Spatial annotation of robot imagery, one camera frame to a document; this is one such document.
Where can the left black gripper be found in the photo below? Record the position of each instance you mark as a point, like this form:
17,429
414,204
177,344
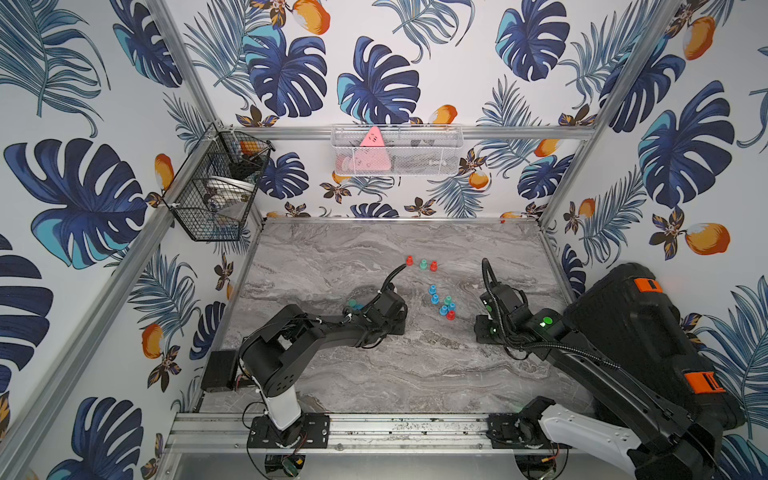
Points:
395,309

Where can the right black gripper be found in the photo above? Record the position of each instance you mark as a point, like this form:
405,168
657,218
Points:
479,333

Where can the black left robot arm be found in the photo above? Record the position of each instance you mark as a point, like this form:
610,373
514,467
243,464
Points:
275,355

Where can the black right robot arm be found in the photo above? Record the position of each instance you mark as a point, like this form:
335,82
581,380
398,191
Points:
655,438

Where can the black plastic tool case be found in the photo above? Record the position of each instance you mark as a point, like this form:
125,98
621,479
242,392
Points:
628,316

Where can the pink triangular object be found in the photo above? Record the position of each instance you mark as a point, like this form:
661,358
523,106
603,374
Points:
372,154

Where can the clear wall shelf basket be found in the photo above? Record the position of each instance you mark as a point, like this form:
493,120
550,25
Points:
415,150

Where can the white items in wire basket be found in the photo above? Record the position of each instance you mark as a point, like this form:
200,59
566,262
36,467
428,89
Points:
228,197

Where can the black wire basket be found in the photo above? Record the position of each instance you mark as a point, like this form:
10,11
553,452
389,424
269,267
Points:
224,153

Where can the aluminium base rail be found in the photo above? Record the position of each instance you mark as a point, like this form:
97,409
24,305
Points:
355,434

